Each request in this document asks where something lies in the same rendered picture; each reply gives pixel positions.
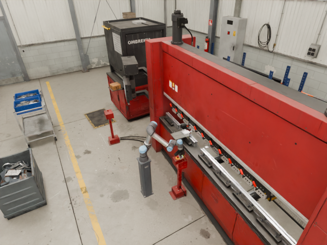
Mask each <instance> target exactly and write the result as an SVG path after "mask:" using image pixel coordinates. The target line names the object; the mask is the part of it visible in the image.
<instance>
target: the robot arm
mask: <svg viewBox="0 0 327 245"><path fill-rule="evenodd" d="M157 126H158V125H157V123H156V122H155V121H151V122H150V124H149V125H148V126H147V127H146V132H147V137H146V140H145V141H144V144H143V146H141V147H140V148H139V153H140V157H139V161H140V162H142V163H145V162H147V161H148V156H147V152H148V150H149V149H150V147H151V146H152V143H151V140H152V137H153V138H154V139H156V140H157V141H158V142H159V143H161V144H162V145H163V146H165V147H166V148H167V151H169V152H171V151H172V150H173V148H174V146H175V145H176V146H178V151H177V152H176V153H175V154H174V155H175V156H177V155H179V158H180V159H182V158H183V155H184V154H185V151H184V148H183V145H182V140H181V139H179V140H170V141H169V143H168V142H167V141H166V140H164V139H163V138H162V137H160V136H159V135H158V134H157V133H155V130H156V127H157Z"/></svg>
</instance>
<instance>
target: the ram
mask: <svg viewBox="0 0 327 245"><path fill-rule="evenodd" d="M169 80H170V81H171V82H172V88H171V87H170V86H169ZM173 83H174V87H173ZM175 85H177V86H178V92H176V91H175ZM173 88H174V89H173ZM163 91H164V92H165V93H166V94H167V95H168V96H169V97H170V98H171V99H173V100H174V101H175V102H176V103H177V104H178V105H179V106H181V107H182V108H183V109H184V110H185V111H186V112H187V113H188V114H189V115H191V116H192V117H193V118H194V119H195V120H196V121H197V122H199V123H200V124H201V125H202V126H203V127H204V128H205V129H206V130H208V131H209V132H210V133H211V134H212V135H213V136H214V137H215V138H217V139H218V140H219V141H220V142H221V143H222V144H223V145H224V146H226V147H227V148H228V149H229V150H230V151H231V152H232V153H233V154H235V155H236V156H237V157H238V158H239V159H240V160H241V161H242V162H244V163H245V164H246V165H247V166H248V167H249V168H250V169H251V170H253V171H254V172H255V173H256V174H257V175H258V176H259V177H260V178H262V179H263V180H264V181H265V182H266V183H267V184H268V185H270V186H271V187H272V188H273V189H274V190H275V191H276V192H277V193H279V194H280V195H281V196H282V197H283V198H284V199H285V200H286V201H288V202H289V203H290V204H291V205H292V206H293V207H294V208H295V209H297V210H298V211H299V212H300V213H301V214H302V215H303V216H304V217H306V218H307V219H308V220H309V219H310V217H311V216H312V214H313V212H314V210H315V208H316V206H317V204H318V203H319V201H320V199H321V197H322V195H323V193H324V191H325V190H326V188H327V142H325V141H323V140H321V139H319V138H318V137H316V136H314V135H312V134H311V133H309V132H307V131H305V130H304V129H302V128H300V127H298V126H296V125H294V124H293V123H291V122H289V121H287V120H285V119H284V118H282V117H280V116H278V115H277V114H275V113H273V112H271V111H269V110H268V109H266V108H264V107H262V106H261V105H259V104H257V103H255V102H254V101H252V100H250V99H248V98H246V97H245V96H243V95H241V94H239V93H238V92H236V91H234V90H232V89H230V88H229V87H227V86H225V85H223V84H222V83H220V82H218V81H216V80H215V79H213V78H211V77H209V76H207V75H206V74H204V73H202V72H200V71H199V70H197V69H195V68H193V67H191V66H190V65H188V64H186V63H184V62H182V61H180V60H179V59H177V58H175V57H173V56H172V55H170V54H168V53H166V52H165V51H163ZM164 95H165V94H164ZM165 96H166V95H165ZM166 97H167V96H166ZM167 98H168V97H167ZM170 98H168V99H169V100H170V101H171V102H172V103H174V102H173V101H172V100H171V99H170ZM174 104H175V103H174ZM175 105H176V104H175ZM176 106H177V105H176ZM179 106H177V107H178V108H179V109H180V110H181V111H182V112H183V113H184V114H186V113H185V112H184V111H183V110H182V109H181V108H180V107H179ZM186 115H187V114H186ZM187 116H188V115H187ZM188 117H189V118H190V119H191V120H192V121H193V122H194V123H195V124H197V123H196V122H195V121H194V120H193V119H192V118H191V117H190V116H188ZM197 125H198V126H199V127H200V128H201V129H202V130H203V131H204V132H205V133H206V134H208V133H207V132H206V131H205V130H204V129H203V128H202V127H201V126H200V125H199V124H197ZM208 135H209V136H210V137H211V138H212V139H213V140H214V141H215V142H216V143H217V144H219V145H220V146H221V147H222V148H223V149H224V150H225V151H226V152H227V153H228V154H230V155H231V156H232V157H233V158H234V159H235V160H236V161H237V162H238V163H239V164H240V165H242V166H243V167H244V168H245V169H246V170H247V171H248V172H249V173H250V174H251V175H253V176H254V177H255V178H256V179H257V180H258V181H259V182H260V183H261V184H262V185H263V186H265V187H266V188H267V189H268V190H269V191H270V192H271V193H272V194H273V195H274V196H276V197H277V198H278V199H279V200H280V201H281V202H282V203H283V204H284V205H285V206H287V207H288V208H289V209H290V210H291V211H292V212H293V213H294V214H295V215H296V216H298V217H299V218H300V219H301V220H302V221H303V222H304V223H305V224H307V222H306V221H305V220H304V219H303V218H302V217H301V216H300V215H299V214H297V213H296V212H295V211H294V210H293V209H292V208H291V207H290V206H288V205H287V204H286V203H285V202H284V201H283V200H282V199H281V198H280V197H279V196H277V195H276V194H275V193H274V192H273V191H272V190H271V189H270V188H268V187H267V186H266V185H265V184H264V183H263V182H262V181H261V180H260V179H259V178H257V177H256V176H255V175H254V174H253V173H252V172H251V171H250V170H248V169H247V168H246V167H245V166H244V165H243V164H242V163H241V162H240V161H239V160H237V159H236V158H235V157H234V156H233V155H232V154H231V153H230V152H228V151H227V150H226V149H225V148H224V147H223V146H222V145H221V144H220V143H219V142H217V141H216V140H215V139H214V138H213V137H212V136H211V135H210V134H208Z"/></svg>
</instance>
